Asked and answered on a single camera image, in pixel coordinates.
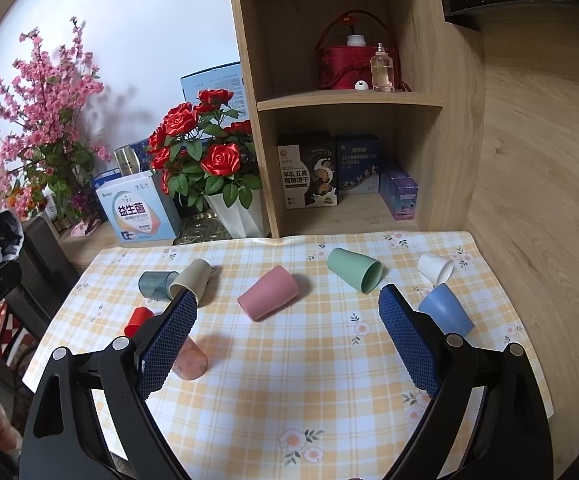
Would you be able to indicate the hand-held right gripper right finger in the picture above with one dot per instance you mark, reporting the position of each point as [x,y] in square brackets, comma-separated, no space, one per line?
[409,345]

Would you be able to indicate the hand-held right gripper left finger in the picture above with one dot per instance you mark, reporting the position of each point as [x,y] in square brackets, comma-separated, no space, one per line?
[169,340]

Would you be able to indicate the pink cup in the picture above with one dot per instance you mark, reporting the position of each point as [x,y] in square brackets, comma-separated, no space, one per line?
[269,297]

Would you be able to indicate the translucent peach cup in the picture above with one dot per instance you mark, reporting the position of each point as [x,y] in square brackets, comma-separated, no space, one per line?
[193,360]

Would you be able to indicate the red cup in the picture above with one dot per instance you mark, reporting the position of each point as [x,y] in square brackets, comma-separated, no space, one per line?
[137,320]

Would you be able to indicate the blue cup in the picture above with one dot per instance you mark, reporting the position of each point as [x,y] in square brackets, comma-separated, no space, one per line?
[444,310]

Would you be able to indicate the transparent grey cup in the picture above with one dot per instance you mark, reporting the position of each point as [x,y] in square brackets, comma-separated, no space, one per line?
[154,285]

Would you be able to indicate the beige cup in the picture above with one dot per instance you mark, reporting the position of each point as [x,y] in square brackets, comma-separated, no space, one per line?
[197,275]

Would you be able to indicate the white cup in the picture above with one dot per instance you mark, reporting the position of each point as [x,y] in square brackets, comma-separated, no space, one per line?
[432,266]

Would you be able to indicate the green cup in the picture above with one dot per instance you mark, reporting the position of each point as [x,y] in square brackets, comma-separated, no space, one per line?
[349,265]

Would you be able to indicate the dark chair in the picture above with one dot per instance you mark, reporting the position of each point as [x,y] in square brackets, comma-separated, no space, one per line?
[44,270]

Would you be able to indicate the gold ornate tray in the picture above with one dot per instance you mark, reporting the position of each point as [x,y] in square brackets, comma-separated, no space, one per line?
[197,232]

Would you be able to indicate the pink packet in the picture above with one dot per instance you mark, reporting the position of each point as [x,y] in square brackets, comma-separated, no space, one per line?
[83,228]

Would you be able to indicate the yellow checkered floral tablecloth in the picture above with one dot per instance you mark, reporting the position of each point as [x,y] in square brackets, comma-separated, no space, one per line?
[289,370]

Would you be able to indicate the white and blue supplement box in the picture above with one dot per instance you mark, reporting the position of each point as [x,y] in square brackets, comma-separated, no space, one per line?
[139,210]

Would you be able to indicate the white ribbed vase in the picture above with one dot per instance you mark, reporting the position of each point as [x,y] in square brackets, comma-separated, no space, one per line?
[242,215]

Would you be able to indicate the purple box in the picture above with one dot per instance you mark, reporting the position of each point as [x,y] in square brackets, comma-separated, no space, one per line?
[399,192]

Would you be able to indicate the steel tumbler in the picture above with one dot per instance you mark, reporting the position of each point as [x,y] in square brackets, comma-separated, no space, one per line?
[127,162]

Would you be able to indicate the blue carton box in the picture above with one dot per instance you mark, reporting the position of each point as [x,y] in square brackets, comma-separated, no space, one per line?
[358,165]

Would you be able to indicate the red rose bouquet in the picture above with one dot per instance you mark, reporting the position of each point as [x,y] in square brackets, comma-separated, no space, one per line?
[224,157]

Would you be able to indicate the pink blossom plant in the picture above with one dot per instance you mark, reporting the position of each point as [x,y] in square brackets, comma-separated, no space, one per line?
[44,100]

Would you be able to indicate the dark biscuit box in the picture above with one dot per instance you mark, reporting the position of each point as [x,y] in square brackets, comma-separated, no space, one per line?
[307,170]

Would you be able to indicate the wooden shelf unit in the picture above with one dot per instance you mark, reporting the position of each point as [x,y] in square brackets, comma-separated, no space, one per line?
[349,101]

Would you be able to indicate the small white round figurine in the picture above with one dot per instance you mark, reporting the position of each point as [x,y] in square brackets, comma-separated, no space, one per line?
[361,86]

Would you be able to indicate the glass perfume bottle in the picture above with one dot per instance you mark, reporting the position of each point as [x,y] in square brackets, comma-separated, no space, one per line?
[382,72]

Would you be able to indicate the red gift basket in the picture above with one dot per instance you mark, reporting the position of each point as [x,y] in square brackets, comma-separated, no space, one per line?
[339,67]

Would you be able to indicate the wall outlet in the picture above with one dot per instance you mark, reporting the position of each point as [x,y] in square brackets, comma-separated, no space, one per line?
[98,135]

